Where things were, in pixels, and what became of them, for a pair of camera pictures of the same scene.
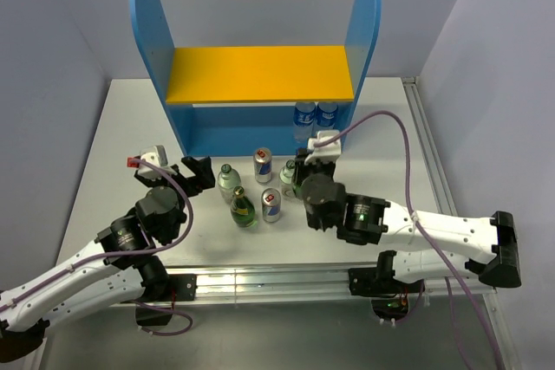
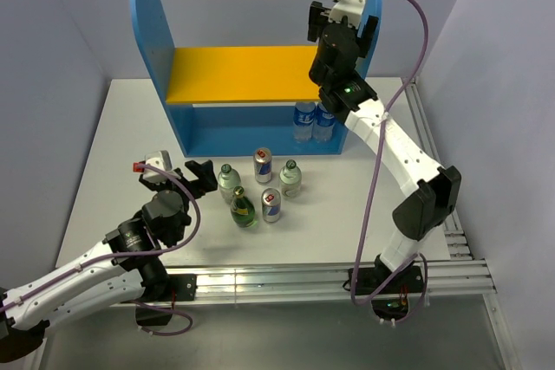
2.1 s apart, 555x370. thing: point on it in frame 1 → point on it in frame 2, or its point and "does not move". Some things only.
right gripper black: (299, 169) → (319, 16)
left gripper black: (204, 178) does not move
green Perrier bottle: (242, 210) does not move
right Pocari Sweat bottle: (326, 115) does not move
